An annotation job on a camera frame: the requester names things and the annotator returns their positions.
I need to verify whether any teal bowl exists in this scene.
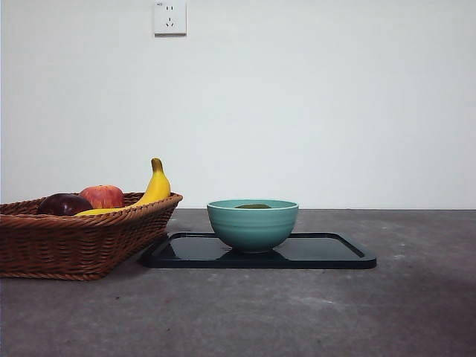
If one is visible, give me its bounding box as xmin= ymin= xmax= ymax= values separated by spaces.
xmin=206 ymin=199 xmax=300 ymax=254

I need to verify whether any yellow banana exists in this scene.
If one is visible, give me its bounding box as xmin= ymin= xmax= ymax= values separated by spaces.
xmin=74 ymin=157 xmax=172 ymax=216

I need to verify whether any black rectangular tray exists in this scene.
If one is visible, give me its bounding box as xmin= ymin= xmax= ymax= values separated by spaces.
xmin=139 ymin=231 xmax=378 ymax=269

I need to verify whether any red yellow apple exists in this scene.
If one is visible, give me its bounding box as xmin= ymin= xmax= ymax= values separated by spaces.
xmin=80 ymin=184 xmax=126 ymax=209

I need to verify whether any brown wicker basket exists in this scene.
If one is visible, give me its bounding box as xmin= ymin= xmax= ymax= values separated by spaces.
xmin=0 ymin=191 xmax=184 ymax=280

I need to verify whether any white wall socket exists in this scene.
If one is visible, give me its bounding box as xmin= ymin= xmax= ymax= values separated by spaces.
xmin=154 ymin=0 xmax=187 ymax=37

